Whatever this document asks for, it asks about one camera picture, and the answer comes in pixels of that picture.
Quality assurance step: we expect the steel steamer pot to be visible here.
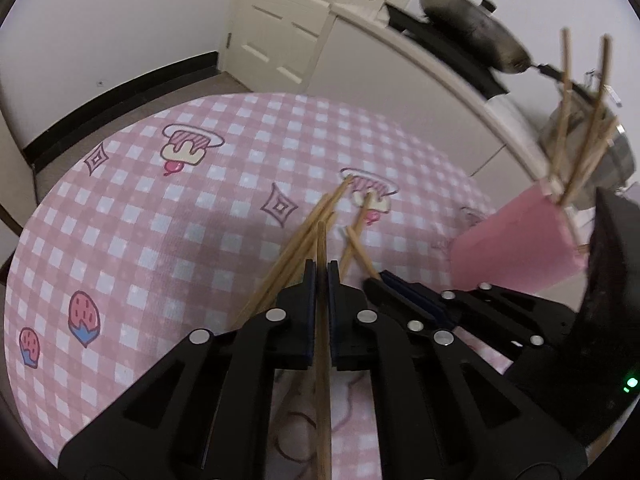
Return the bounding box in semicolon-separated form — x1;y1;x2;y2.
537;85;637;211

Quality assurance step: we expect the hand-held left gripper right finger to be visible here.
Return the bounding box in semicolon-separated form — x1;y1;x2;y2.
327;259;588;480

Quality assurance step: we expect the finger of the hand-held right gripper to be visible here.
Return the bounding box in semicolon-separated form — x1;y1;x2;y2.
362;272;457;335
382;271;573;361

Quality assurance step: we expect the steel wok with lid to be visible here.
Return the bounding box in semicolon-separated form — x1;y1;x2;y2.
416;0;591;96

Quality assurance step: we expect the pink checked tablecloth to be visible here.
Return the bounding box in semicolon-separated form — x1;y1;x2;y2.
4;92;591;480

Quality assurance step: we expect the pink chopstick holder cup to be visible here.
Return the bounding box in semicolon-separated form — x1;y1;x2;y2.
449;180;592;297

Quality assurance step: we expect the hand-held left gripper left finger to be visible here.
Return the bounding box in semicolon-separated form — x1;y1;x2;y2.
57;259;318;480

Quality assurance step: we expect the cream panel door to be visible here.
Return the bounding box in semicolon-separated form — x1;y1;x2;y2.
227;0;433;93

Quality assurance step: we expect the white kitchen cabinet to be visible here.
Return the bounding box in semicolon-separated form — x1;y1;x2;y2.
300;2;551;181

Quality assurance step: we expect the bunch of wooden chopsticks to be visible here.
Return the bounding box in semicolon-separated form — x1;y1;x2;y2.
545;27;621;256

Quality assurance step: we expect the black induction cooktop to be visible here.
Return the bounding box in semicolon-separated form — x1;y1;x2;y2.
384;2;508;101

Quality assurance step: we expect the glass wok lid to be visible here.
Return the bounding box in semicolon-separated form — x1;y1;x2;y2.
425;0;526;56

